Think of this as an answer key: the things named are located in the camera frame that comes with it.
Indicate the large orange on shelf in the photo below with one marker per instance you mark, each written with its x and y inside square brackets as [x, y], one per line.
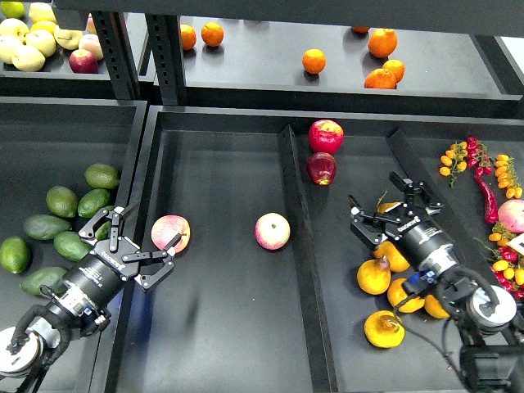
[382, 42]

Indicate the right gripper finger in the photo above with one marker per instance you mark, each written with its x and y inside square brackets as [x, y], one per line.
[370, 227]
[420, 202]

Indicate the red chili pepper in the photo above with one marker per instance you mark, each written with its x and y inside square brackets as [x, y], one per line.
[490, 203]

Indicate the dark green avocado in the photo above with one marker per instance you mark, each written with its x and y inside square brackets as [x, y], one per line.
[69, 245]

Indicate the orange on shelf left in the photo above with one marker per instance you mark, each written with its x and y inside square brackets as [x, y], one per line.
[188, 37]

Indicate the pink apple right edge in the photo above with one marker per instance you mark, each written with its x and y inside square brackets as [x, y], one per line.
[511, 215]

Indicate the bright red apple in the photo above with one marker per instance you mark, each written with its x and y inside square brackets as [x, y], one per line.
[325, 136]

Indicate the orange on shelf centre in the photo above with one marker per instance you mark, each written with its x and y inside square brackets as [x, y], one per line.
[314, 61]

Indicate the green avocado by wall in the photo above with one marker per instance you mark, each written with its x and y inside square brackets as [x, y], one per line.
[103, 229]

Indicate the green avocado top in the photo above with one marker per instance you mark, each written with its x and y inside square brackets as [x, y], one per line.
[100, 175]

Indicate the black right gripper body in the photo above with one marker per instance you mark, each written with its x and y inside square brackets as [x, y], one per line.
[424, 244]

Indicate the light green avocado far left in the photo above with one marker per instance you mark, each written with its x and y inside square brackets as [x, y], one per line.
[15, 255]

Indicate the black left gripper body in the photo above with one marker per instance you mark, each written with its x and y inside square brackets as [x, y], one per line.
[96, 280]

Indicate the dark avocado bottom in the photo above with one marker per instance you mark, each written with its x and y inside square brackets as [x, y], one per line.
[51, 277]

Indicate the green avocado upper left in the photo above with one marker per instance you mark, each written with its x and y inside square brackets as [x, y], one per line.
[62, 202]

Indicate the orange on shelf right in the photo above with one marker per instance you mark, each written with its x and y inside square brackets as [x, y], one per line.
[397, 67]

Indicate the red apple on shelf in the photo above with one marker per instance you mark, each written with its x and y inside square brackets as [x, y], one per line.
[83, 62]

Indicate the dark avocado left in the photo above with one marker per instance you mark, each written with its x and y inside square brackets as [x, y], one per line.
[45, 227]

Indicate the orange cherry tomato vine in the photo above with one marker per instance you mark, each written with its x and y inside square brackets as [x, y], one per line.
[453, 162]

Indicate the green avocado middle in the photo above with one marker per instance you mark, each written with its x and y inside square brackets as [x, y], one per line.
[93, 201]

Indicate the yellow pear top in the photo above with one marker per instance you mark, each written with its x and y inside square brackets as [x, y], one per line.
[383, 206]

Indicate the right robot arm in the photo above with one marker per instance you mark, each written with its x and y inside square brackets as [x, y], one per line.
[490, 328]

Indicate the orange on shelf front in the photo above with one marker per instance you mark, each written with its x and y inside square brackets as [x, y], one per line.
[380, 78]

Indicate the pink apple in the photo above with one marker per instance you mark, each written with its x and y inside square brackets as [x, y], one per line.
[165, 229]
[272, 231]

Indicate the dark red apple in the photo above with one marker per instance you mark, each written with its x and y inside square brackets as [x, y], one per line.
[321, 168]

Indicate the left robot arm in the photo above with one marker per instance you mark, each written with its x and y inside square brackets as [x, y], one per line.
[44, 332]

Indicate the yellow cherry tomato vine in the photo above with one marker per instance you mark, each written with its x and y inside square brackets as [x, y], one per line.
[506, 176]

